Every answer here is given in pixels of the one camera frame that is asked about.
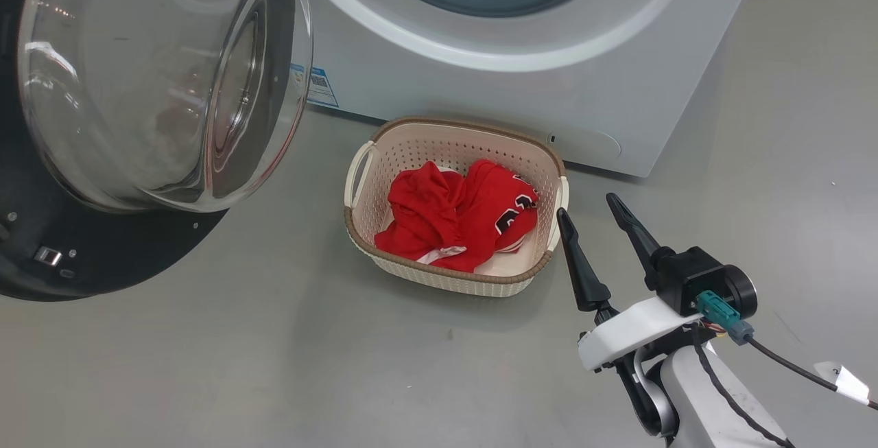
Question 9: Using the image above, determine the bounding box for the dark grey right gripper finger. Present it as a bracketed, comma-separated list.
[606, 192, 677, 292]
[556, 207, 613, 314]

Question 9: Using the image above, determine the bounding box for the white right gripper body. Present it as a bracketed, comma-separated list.
[577, 295, 704, 373]

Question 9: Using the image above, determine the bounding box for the red basketball jersey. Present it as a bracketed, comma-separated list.
[439, 158, 541, 274]

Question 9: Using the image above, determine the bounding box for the black round glass washer door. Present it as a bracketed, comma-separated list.
[0, 0, 316, 302]

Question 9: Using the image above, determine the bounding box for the cream perforated laundry basket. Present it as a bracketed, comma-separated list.
[343, 116, 571, 298]

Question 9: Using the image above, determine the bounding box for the round drain filter cover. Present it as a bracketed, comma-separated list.
[546, 126, 622, 161]

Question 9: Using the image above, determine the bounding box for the blue energy label sticker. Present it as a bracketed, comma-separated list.
[291, 64, 340, 109]

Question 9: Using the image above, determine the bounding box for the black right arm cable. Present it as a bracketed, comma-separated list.
[689, 325, 796, 448]

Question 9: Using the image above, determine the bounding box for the white cable tag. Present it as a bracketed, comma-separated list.
[814, 360, 871, 406]

